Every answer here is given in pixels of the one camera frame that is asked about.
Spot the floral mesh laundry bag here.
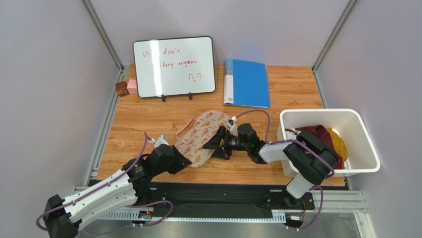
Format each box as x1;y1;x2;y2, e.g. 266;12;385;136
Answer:
175;111;230;168

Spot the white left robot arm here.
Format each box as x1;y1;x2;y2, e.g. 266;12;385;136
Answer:
36;144;191;238

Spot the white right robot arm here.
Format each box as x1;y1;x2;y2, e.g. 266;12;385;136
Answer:
203;123;340;199

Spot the blue file folder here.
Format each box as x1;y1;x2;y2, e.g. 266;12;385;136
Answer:
223;59;271;108

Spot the white dry-erase board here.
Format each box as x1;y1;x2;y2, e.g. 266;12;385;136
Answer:
132;36;216;101

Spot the pink cube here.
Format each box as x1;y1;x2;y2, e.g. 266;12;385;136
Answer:
127;79;138;95

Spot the brown cube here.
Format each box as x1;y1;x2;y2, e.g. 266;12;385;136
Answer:
115;81;130;97

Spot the dark red clothes pile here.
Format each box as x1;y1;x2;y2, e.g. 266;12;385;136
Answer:
285;125;345;170

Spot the yellow garment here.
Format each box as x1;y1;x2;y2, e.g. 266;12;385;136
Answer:
326;127;348;162

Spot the white plastic bin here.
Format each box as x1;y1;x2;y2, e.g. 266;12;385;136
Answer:
277;109;380;177

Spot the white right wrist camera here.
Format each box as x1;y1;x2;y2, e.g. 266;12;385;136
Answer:
227;117;238;136

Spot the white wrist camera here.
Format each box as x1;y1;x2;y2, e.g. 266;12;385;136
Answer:
227;117;238;136
150;134;169;148

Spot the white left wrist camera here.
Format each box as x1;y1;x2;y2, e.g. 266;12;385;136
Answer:
150;134;169;148

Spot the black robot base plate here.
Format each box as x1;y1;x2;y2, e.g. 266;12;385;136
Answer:
137;182;318;219

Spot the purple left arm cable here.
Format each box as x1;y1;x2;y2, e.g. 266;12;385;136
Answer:
35;131;174;232

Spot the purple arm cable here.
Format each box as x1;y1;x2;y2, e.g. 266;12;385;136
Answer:
35;131;174;232
230;109;337;231

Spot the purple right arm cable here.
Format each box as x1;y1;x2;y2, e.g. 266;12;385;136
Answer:
230;109;337;231

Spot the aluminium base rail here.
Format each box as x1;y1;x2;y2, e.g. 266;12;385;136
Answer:
79;182;373;238

